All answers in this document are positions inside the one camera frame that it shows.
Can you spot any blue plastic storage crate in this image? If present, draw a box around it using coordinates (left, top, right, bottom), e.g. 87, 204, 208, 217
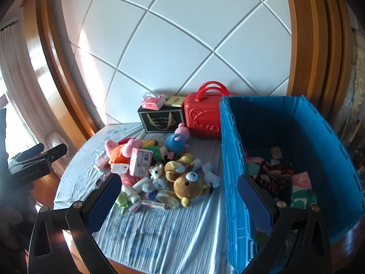
220, 96, 364, 273

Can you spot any brown bear plush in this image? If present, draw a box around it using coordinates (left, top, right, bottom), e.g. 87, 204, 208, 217
164, 155, 209, 207

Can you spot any green plush toy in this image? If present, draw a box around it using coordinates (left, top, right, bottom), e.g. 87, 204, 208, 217
142, 140, 162, 161

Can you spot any red hard-shell handbag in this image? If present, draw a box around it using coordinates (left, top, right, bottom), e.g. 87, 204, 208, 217
184, 81, 237, 139

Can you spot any pink white medicine box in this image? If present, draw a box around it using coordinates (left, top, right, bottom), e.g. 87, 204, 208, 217
129, 148, 154, 177

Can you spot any black gift box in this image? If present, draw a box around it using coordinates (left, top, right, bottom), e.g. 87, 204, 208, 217
137, 106, 185, 134

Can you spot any pink tissue pack on box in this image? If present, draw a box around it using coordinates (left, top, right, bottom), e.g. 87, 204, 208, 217
141, 92, 166, 111

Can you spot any large white pill bottle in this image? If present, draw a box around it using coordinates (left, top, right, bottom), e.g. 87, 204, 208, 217
121, 184, 142, 204

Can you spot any pink pig plush orange dress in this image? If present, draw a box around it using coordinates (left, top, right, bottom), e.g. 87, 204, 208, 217
104, 139, 142, 186

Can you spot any long ointment box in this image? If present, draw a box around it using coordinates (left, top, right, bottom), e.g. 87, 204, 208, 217
142, 199, 169, 210

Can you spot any beige curtain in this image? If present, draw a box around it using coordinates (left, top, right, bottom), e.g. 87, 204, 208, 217
1, 21, 46, 144

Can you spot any cream bear grey fur plush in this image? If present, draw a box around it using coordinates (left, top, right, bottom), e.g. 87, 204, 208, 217
142, 163, 169, 192

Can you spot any small gold box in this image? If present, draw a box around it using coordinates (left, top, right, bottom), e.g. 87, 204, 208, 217
164, 96, 186, 108

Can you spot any white rabbit plush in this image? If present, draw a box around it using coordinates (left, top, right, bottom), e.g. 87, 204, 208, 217
201, 162, 221, 194

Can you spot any green round monster plush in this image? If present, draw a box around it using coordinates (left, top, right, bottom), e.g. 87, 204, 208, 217
115, 192, 129, 213

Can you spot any blue dress pig plush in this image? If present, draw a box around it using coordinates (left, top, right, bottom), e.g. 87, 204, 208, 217
164, 122, 190, 160

